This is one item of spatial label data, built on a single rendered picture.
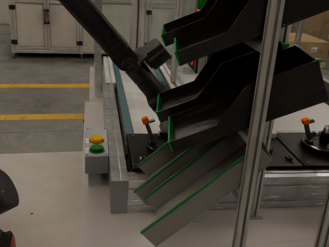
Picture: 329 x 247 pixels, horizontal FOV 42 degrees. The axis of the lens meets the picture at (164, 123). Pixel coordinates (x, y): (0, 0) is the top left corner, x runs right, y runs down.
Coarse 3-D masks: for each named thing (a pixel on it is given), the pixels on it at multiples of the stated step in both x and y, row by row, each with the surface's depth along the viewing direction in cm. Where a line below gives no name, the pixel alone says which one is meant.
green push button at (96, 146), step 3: (96, 144) 129; (90, 147) 127; (93, 147) 127; (96, 147) 127; (99, 147) 127; (102, 147) 127; (90, 150) 127; (93, 150) 126; (96, 150) 126; (99, 150) 126; (102, 150) 127
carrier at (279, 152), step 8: (272, 136) 142; (272, 144) 133; (280, 144) 139; (272, 152) 131; (280, 152) 133; (288, 152) 133; (280, 160) 127; (296, 160) 128; (272, 168) 124; (280, 168) 124; (288, 168) 125; (296, 168) 125
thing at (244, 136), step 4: (248, 40) 74; (252, 40) 72; (256, 40) 71; (248, 44) 74; (252, 44) 72; (256, 44) 71; (260, 44) 69; (256, 48) 71; (260, 48) 69; (324, 80) 82; (328, 80) 82; (328, 84) 80; (328, 88) 80; (240, 132) 78; (244, 132) 76; (244, 136) 76; (244, 140) 76
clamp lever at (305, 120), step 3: (306, 117) 133; (303, 120) 133; (306, 120) 132; (309, 120) 134; (312, 120) 134; (303, 123) 133; (306, 123) 133; (309, 123) 133; (306, 126) 133; (306, 129) 134; (309, 129) 134; (306, 132) 134; (309, 132) 134; (306, 135) 135; (309, 135) 135; (306, 138) 136; (309, 138) 135
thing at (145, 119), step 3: (144, 117) 125; (147, 117) 124; (141, 120) 124; (144, 120) 124; (147, 120) 124; (150, 120) 125; (153, 120) 125; (144, 123) 124; (147, 123) 125; (147, 126) 125; (147, 129) 125; (150, 129) 126; (150, 132) 126; (150, 135) 126; (150, 138) 127; (153, 138) 127
